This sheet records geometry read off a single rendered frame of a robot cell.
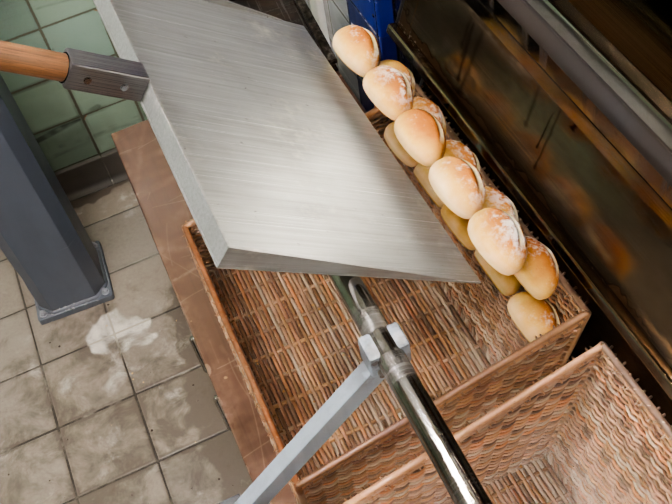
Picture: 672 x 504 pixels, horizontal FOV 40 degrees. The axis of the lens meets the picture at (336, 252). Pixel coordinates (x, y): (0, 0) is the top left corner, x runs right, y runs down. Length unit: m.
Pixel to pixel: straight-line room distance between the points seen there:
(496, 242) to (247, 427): 0.63
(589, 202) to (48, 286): 1.60
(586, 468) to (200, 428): 1.11
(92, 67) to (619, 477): 0.89
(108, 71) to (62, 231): 1.36
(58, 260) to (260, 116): 1.35
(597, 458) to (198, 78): 0.77
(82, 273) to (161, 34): 1.34
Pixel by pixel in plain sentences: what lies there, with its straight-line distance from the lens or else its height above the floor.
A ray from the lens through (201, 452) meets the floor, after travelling 2.26.
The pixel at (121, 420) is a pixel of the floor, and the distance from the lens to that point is 2.36.
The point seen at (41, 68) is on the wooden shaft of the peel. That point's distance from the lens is 1.01.
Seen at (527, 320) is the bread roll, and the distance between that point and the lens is 1.36.
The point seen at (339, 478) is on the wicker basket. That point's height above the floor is 0.70.
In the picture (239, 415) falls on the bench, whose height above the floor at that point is 0.58.
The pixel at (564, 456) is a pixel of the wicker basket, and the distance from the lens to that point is 1.49.
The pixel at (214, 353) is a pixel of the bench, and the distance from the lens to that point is 1.68.
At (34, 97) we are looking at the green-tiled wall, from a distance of 2.62.
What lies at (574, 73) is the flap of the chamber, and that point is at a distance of 0.83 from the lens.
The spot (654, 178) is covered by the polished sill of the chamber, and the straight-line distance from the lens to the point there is 1.09.
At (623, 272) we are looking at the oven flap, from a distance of 1.23.
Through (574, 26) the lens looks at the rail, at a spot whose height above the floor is 1.44.
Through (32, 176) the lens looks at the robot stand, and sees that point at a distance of 2.23.
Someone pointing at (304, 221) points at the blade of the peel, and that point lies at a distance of 1.01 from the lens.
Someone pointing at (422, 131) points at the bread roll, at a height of 1.06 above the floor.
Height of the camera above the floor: 1.97
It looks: 52 degrees down
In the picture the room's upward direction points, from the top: 12 degrees counter-clockwise
